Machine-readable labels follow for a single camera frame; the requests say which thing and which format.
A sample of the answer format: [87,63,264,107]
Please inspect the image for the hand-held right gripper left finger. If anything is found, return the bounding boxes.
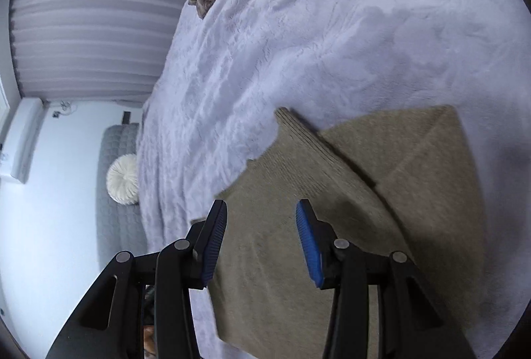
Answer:
[45,199,228,359]

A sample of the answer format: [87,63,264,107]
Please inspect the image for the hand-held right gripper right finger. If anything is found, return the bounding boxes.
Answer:
[295,199,478,359]

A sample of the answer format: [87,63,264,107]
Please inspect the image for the olive brown knit sweater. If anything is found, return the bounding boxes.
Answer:
[191,105,489,358]

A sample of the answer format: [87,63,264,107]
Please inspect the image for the grey quilted headboard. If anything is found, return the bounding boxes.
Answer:
[96,123,151,274]

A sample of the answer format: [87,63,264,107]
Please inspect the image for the round white pleated cushion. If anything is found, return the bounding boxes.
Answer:
[106,154,140,205]

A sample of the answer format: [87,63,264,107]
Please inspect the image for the lavender plush blanket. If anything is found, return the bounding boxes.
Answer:
[136,0,531,359]

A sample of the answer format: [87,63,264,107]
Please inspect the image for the grey pleated curtain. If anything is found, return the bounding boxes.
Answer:
[8,0,222,107]

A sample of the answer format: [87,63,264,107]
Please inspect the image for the white wall unit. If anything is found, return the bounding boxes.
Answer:
[9,97,45,184]

